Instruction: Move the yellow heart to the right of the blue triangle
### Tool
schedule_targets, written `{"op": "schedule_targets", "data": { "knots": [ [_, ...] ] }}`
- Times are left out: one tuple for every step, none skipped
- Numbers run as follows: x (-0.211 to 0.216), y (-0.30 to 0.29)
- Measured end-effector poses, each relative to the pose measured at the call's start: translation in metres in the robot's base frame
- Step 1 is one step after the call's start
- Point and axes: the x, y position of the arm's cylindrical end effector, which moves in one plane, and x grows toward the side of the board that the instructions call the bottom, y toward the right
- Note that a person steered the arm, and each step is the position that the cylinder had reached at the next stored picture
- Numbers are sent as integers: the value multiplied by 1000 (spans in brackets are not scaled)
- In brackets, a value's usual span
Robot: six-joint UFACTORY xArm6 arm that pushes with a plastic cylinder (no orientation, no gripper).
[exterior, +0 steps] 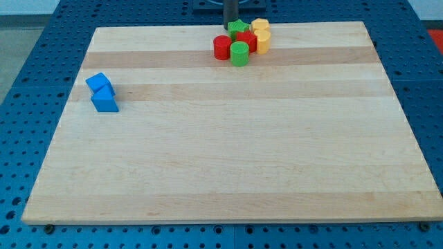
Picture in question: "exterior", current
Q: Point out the yellow heart block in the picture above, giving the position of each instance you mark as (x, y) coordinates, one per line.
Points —
(263, 41)

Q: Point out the blue triangle block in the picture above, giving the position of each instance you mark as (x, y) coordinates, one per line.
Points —
(103, 100)

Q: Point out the green cylinder block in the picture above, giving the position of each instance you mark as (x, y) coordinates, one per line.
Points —
(239, 53)

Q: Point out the red cylinder block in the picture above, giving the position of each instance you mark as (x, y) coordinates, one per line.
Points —
(221, 47)

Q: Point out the light wooden board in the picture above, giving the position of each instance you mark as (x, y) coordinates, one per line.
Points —
(309, 132)

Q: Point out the red pentagon block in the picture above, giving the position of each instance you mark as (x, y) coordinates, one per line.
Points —
(249, 38)

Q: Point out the green star block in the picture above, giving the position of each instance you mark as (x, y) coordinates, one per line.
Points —
(237, 26)

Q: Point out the yellow hexagon block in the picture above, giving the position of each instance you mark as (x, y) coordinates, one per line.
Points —
(260, 24)

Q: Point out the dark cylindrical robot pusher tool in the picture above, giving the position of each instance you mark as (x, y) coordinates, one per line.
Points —
(230, 11)

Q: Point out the blue cube block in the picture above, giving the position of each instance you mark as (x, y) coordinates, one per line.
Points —
(98, 81)

